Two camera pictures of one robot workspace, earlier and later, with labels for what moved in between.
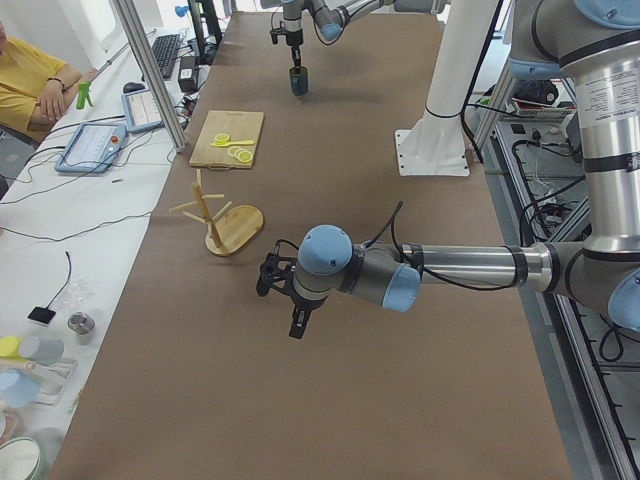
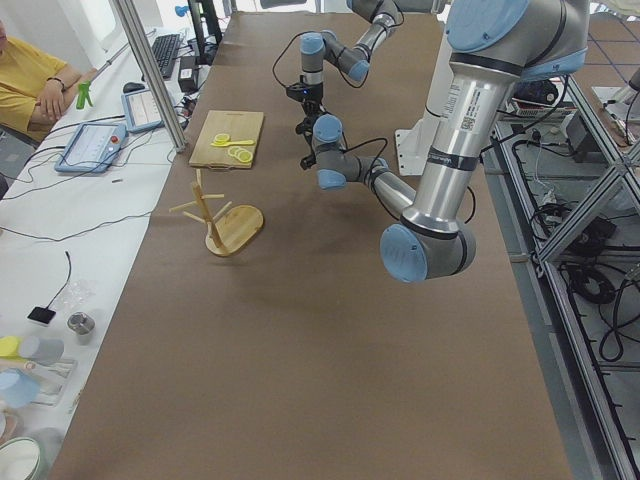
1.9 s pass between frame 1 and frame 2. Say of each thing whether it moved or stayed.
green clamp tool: stayed
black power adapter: stayed
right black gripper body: moved
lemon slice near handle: stayed
